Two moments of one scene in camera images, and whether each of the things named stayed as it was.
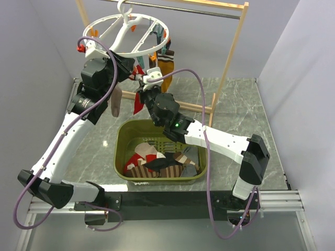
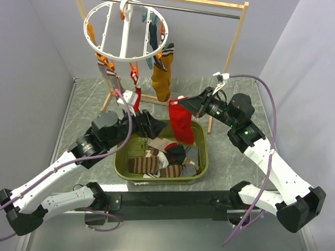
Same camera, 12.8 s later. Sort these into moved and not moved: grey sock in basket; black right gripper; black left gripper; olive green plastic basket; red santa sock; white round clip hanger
Moved: red santa sock; black right gripper; white round clip hanger; black left gripper
Not moved: olive green plastic basket; grey sock in basket
